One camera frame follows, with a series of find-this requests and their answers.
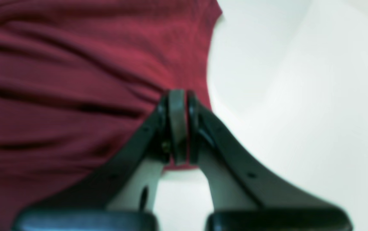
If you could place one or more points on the dark red t-shirt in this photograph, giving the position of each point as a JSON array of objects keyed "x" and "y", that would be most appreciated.
[{"x": 78, "y": 77}]

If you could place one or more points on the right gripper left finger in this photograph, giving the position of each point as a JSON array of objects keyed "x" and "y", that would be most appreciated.
[{"x": 117, "y": 196}]

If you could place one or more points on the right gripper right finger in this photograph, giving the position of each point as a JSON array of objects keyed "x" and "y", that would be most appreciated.
[{"x": 246, "y": 195}]

